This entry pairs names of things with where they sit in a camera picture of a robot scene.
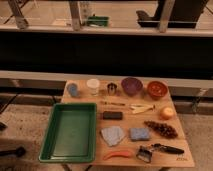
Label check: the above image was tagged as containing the black eraser block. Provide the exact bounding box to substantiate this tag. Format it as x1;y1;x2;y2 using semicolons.
103;111;123;120

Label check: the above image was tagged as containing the orange-red chili pepper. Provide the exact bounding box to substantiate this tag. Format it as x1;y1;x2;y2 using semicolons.
103;150;133;160

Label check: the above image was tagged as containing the dark grape bunch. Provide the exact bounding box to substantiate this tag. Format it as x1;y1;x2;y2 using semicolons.
144;121;178;139

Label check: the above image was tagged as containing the small metal cup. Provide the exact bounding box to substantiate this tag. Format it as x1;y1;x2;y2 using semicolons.
107;83;117;95

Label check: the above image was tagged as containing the orange-red bowl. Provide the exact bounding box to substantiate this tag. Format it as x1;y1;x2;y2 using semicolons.
147;81;168;100

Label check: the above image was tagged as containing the black handled tool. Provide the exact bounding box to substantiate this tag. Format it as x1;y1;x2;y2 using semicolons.
151;143;185;154

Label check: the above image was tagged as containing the black machine in background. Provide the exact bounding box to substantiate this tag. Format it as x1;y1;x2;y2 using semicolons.
136;0;209;28

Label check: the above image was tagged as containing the light blue folded cloth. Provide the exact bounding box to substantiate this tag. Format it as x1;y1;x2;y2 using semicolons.
101;126;125;147

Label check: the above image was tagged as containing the cream plastic banana peel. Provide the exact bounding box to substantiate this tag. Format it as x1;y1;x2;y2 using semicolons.
130;105;155;114

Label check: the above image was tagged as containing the blue plastic cup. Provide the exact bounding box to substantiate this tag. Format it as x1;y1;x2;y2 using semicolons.
67;83;79;97

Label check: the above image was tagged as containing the black object on floor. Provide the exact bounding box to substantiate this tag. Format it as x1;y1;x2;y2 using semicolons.
0;147;26;157

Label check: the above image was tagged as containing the yellow-orange round fruit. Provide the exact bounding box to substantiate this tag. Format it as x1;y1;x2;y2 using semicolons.
160;107;175;120

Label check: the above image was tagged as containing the metal binder clip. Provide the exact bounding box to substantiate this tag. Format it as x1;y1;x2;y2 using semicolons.
136;146;152;163

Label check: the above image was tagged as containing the white plastic cup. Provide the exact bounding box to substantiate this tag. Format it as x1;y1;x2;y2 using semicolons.
86;79;100;96

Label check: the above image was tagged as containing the brown stick tool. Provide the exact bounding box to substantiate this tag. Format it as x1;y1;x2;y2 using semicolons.
100;101;125;106

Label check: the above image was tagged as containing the green box in background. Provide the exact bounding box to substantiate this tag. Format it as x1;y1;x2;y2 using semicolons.
87;15;109;27

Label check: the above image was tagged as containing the green plastic tray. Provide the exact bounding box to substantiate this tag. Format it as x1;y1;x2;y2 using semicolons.
39;103;97;163

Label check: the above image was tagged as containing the purple bowl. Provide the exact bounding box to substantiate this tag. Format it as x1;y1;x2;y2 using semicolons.
121;77;143;96

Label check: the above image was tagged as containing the blue sponge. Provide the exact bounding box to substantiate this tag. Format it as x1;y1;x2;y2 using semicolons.
130;128;150;141

